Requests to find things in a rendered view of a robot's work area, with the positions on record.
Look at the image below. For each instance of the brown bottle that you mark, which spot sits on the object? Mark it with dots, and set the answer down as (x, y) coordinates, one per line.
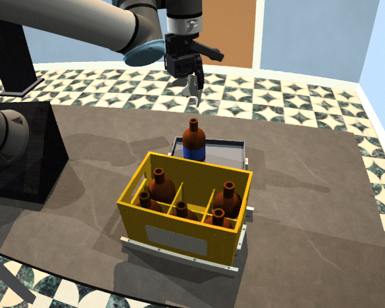
(219, 219)
(182, 211)
(194, 142)
(161, 188)
(148, 203)
(228, 200)

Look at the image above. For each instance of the yellow bottle crate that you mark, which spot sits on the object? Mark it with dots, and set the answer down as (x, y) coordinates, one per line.
(197, 184)

